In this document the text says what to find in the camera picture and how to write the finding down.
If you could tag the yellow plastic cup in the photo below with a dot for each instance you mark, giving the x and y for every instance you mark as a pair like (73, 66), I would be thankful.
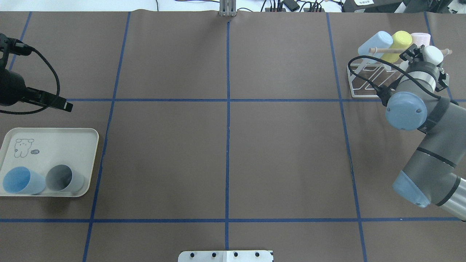
(401, 40)

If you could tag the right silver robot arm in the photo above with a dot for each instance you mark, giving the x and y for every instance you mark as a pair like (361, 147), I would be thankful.
(428, 177)

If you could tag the cream plastic cup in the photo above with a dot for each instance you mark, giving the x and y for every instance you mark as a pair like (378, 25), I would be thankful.
(432, 55)

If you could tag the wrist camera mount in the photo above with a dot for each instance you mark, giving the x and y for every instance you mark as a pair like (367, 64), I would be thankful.
(413, 54)
(11, 46)

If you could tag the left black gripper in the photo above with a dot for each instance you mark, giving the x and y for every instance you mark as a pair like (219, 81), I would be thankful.
(11, 88)

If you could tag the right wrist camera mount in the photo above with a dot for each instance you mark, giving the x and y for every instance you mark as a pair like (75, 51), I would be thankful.
(413, 54)

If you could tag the white serving tray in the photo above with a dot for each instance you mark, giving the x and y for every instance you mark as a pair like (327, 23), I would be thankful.
(40, 149)

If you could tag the light blue cup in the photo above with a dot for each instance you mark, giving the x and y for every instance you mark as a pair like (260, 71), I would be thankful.
(21, 180)
(381, 40)

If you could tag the white wire cup rack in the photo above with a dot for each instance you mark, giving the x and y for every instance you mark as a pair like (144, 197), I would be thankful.
(367, 75)

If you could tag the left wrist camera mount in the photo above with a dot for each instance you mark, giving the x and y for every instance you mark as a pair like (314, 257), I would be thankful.
(11, 46)

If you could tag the aluminium frame post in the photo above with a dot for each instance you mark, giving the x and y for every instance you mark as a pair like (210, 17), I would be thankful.
(227, 8)

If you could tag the pink plastic cup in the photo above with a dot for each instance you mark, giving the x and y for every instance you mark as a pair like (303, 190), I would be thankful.
(420, 39)

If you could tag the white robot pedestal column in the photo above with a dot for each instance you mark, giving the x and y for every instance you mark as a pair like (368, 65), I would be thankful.
(226, 256)

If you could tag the light blue cup front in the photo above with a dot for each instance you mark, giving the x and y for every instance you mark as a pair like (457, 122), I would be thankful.
(381, 40)

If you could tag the light blue cup rear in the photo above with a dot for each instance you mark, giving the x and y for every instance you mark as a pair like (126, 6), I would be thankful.
(21, 180)

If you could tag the grey plastic cup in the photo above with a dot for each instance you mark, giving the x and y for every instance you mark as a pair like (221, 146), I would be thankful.
(62, 178)

